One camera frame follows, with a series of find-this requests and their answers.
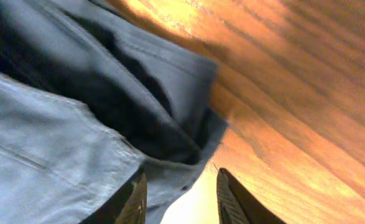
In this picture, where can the dark blue denim shorts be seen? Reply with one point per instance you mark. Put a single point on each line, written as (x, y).
(86, 99)

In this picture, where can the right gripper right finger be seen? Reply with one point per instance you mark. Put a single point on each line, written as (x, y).
(236, 205)

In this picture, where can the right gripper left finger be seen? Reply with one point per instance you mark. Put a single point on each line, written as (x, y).
(127, 206)

